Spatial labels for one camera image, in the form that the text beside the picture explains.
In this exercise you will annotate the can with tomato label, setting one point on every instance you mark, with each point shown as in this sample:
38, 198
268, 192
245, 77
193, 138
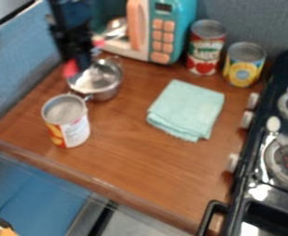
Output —
206, 49

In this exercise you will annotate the toy microwave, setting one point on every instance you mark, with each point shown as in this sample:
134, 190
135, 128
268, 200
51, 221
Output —
163, 33

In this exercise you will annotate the toy stove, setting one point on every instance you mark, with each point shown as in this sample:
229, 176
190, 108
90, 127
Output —
274, 153

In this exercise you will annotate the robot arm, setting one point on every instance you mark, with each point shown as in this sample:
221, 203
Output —
70, 14

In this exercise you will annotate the can with yellow label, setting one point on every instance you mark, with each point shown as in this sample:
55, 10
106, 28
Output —
243, 67

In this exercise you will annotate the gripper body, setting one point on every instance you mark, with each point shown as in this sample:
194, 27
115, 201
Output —
81, 46

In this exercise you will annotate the light blue cloth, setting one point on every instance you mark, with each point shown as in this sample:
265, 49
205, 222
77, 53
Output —
187, 110

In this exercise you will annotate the red toy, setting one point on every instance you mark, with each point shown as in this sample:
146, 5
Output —
98, 41

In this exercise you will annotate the red fork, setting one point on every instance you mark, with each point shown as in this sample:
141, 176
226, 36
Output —
70, 69

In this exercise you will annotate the silver pot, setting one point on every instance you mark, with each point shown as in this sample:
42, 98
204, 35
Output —
99, 80

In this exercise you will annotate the can with red white label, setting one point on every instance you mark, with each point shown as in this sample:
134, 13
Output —
68, 123

